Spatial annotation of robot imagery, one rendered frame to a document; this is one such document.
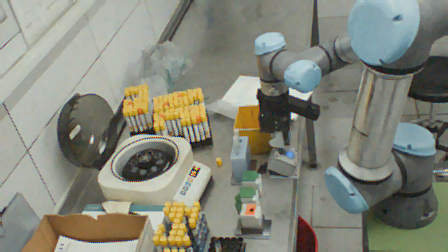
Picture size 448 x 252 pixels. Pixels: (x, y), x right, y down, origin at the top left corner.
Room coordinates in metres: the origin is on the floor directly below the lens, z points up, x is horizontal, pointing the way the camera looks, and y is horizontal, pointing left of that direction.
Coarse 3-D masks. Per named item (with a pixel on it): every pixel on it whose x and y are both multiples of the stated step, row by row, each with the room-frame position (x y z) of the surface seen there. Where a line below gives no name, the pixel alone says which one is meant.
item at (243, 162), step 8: (240, 144) 1.16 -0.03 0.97; (248, 144) 1.18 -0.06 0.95; (232, 152) 1.13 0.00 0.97; (240, 152) 1.12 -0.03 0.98; (248, 152) 1.16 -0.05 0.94; (232, 160) 1.10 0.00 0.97; (240, 160) 1.10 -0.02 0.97; (248, 160) 1.14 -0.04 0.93; (256, 160) 1.18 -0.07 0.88; (240, 168) 1.10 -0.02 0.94; (248, 168) 1.12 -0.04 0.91; (232, 176) 1.13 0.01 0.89; (240, 176) 1.10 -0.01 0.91; (232, 184) 1.11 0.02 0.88
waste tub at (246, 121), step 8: (240, 112) 1.36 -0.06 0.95; (248, 112) 1.35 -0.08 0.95; (256, 112) 1.35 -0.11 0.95; (240, 120) 1.34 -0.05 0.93; (248, 120) 1.35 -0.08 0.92; (256, 120) 1.35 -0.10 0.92; (240, 128) 1.32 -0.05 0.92; (248, 128) 1.36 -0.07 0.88; (256, 128) 1.22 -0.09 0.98; (240, 136) 1.23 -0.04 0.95; (248, 136) 1.23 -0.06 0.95; (256, 136) 1.22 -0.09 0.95; (264, 136) 1.21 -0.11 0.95; (256, 144) 1.22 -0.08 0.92; (264, 144) 1.22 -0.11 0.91; (256, 152) 1.22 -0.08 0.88; (264, 152) 1.22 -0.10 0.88
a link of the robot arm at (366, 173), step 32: (384, 0) 0.71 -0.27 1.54; (416, 0) 0.70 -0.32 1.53; (352, 32) 0.75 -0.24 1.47; (384, 32) 0.69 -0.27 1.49; (416, 32) 0.67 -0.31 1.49; (384, 64) 0.69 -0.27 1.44; (416, 64) 0.70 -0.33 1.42; (384, 96) 0.73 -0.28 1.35; (352, 128) 0.79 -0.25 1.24; (384, 128) 0.74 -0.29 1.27; (352, 160) 0.78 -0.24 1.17; (384, 160) 0.76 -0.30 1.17; (352, 192) 0.75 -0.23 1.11; (384, 192) 0.77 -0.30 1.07
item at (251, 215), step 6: (246, 204) 0.94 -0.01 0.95; (252, 204) 0.93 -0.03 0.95; (246, 210) 0.92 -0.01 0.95; (252, 210) 0.92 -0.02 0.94; (258, 210) 0.91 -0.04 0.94; (240, 216) 0.90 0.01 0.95; (246, 216) 0.90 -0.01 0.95; (252, 216) 0.89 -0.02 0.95; (258, 216) 0.90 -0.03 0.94; (246, 222) 0.90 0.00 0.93; (252, 222) 0.90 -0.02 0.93; (258, 222) 0.89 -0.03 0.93
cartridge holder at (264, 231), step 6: (264, 216) 0.93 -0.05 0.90; (240, 222) 0.94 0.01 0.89; (264, 222) 0.92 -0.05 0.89; (270, 222) 0.92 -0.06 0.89; (240, 228) 0.90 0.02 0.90; (246, 228) 0.90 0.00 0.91; (252, 228) 0.89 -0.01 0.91; (258, 228) 0.89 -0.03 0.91; (264, 228) 0.90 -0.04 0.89; (270, 228) 0.90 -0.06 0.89; (240, 234) 0.90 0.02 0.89; (246, 234) 0.90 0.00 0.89; (252, 234) 0.89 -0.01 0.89; (258, 234) 0.89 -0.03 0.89; (264, 234) 0.88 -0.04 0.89
